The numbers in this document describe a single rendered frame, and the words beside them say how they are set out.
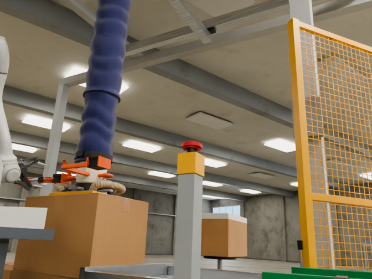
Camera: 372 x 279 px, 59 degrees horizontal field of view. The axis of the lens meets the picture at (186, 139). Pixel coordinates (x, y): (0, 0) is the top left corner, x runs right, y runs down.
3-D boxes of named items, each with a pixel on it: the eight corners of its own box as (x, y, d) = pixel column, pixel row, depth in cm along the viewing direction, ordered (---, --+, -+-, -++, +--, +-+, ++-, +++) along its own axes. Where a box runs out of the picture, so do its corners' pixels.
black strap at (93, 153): (119, 164, 205) (120, 158, 206) (93, 155, 186) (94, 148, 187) (92, 166, 216) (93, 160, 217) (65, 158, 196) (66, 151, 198)
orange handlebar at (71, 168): (129, 178, 188) (129, 172, 189) (91, 166, 163) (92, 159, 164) (24, 185, 231) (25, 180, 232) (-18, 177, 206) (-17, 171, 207)
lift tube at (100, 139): (118, 166, 204) (134, 25, 236) (93, 158, 186) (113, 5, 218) (92, 169, 215) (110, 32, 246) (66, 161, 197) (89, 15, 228)
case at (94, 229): (143, 275, 182) (149, 202, 194) (88, 280, 150) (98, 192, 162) (71, 267, 213) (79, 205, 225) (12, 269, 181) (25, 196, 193)
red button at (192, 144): (205, 156, 110) (206, 144, 111) (196, 150, 104) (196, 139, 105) (187, 158, 113) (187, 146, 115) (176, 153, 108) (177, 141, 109)
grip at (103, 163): (110, 169, 163) (111, 159, 165) (98, 165, 156) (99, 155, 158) (97, 170, 167) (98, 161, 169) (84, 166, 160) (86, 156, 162)
